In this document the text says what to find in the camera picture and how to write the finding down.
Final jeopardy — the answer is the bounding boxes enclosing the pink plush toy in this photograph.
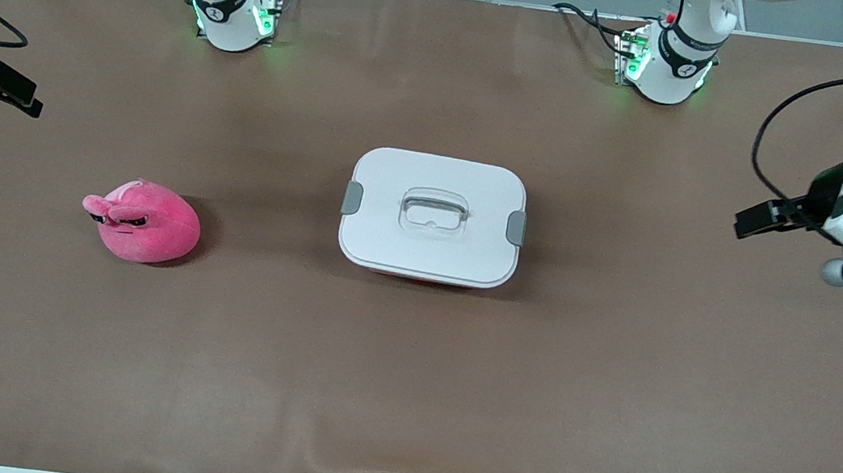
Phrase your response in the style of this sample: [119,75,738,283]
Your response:
[75,172,207,271]

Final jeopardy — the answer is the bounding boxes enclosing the white box lid grey latches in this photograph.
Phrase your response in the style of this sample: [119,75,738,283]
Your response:
[333,143,535,294]

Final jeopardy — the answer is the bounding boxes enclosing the brown table mat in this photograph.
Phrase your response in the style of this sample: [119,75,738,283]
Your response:
[0,0,843,473]

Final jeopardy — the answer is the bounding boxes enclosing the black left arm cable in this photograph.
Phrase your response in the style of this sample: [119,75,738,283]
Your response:
[746,52,843,210]

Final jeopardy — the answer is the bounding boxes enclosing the black base cables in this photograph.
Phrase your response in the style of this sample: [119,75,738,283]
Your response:
[547,0,647,59]

